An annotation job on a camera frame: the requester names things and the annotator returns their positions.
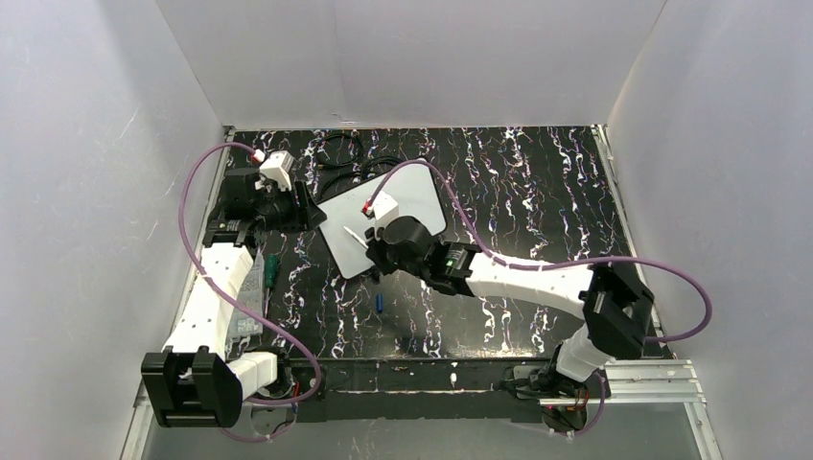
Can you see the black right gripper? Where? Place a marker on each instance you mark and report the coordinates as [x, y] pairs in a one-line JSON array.
[[375, 248]]

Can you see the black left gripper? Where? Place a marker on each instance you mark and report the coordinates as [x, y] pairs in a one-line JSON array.
[[300, 207]]

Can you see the white whiteboard black frame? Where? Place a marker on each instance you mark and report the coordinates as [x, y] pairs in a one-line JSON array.
[[409, 192]]

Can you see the white whiteboard marker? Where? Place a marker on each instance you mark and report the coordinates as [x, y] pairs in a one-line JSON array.
[[357, 238]]

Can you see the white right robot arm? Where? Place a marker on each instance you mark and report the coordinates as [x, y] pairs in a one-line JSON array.
[[610, 298]]

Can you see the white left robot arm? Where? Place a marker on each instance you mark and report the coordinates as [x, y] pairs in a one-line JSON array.
[[191, 382]]

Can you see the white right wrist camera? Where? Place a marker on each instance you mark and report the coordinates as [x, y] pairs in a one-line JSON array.
[[380, 207]]

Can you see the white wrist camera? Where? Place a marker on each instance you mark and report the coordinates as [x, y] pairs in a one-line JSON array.
[[275, 166], [380, 207]]

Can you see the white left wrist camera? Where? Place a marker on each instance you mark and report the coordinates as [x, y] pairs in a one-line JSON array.
[[275, 166]]

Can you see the green handled screwdriver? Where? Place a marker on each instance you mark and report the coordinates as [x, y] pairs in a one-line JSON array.
[[271, 271]]

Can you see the aluminium table edge rail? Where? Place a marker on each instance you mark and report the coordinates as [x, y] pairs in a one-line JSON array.
[[606, 157]]

